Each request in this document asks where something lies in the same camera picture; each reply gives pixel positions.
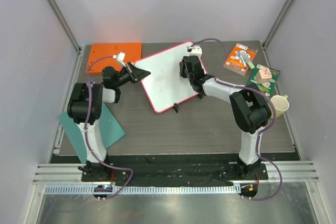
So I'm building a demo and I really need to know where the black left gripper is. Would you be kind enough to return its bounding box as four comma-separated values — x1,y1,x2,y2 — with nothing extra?
114,63,151,89

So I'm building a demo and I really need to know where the pink framed whiteboard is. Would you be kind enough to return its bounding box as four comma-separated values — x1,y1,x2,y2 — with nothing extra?
134,41,198,113

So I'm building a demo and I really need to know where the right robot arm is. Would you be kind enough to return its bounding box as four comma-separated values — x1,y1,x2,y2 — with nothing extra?
180,56,271,179

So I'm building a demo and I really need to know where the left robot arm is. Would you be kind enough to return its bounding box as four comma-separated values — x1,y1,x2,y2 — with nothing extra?
67,62,151,182

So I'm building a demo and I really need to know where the whiteboard marker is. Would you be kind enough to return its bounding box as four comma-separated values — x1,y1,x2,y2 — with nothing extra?
238,52,247,68

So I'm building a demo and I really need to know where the orange flat box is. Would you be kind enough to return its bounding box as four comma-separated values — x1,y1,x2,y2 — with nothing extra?
86,42,142,76

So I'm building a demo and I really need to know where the orange book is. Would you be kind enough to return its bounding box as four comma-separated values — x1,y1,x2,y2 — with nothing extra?
223,43,258,76

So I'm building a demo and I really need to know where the teal paper sheet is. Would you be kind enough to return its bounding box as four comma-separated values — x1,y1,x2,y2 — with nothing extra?
58,103,125,164

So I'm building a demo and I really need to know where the wooden cube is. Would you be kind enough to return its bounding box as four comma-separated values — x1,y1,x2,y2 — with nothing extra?
255,68,272,83

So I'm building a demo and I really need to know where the green book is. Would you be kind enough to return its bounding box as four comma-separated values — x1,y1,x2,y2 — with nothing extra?
247,64,280,97

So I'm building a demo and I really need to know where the yellow green paper cup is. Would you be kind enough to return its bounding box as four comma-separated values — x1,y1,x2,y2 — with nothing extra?
270,95,289,118

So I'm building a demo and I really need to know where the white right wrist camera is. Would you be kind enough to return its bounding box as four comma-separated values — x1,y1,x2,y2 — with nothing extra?
187,45,202,58

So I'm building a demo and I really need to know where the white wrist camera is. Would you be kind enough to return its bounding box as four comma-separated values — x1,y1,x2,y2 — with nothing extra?
187,45,202,58
112,52,125,67

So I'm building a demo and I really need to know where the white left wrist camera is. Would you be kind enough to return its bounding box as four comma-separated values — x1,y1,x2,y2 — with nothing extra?
112,52,125,67

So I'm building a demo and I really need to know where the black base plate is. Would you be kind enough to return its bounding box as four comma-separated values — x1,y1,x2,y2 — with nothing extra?
78,154,268,187

